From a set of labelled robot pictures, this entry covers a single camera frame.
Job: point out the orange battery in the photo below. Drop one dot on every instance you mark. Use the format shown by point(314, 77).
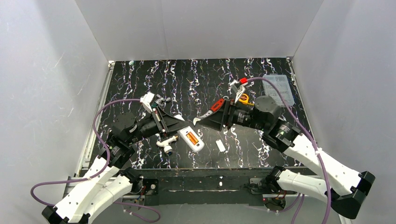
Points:
point(192, 138)

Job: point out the red handled ratchet wrench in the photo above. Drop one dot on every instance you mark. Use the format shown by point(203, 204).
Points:
point(214, 108)

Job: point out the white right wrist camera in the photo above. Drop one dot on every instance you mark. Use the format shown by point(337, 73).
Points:
point(238, 86)

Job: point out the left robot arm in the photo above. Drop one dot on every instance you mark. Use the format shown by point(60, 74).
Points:
point(107, 180)

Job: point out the white plastic valve fitting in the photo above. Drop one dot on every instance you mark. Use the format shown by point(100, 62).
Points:
point(166, 144)

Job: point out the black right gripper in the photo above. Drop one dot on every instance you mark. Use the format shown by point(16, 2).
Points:
point(228, 114)

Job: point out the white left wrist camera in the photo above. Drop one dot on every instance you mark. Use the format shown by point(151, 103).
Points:
point(147, 100)

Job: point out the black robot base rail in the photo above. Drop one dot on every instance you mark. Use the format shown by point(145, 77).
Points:
point(219, 186)

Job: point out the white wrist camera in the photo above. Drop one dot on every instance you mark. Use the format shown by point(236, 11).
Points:
point(238, 86)
point(147, 100)

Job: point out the clear plastic screw box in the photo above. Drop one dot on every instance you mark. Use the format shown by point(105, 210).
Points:
point(281, 82)

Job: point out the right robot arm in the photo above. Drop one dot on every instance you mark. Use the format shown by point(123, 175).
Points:
point(344, 188)

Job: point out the white remote battery cover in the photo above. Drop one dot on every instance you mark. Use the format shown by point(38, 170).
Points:
point(220, 146)

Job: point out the yellow tape measure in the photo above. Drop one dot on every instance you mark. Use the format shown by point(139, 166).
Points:
point(244, 99)

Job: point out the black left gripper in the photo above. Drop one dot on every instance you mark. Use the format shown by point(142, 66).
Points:
point(159, 119)

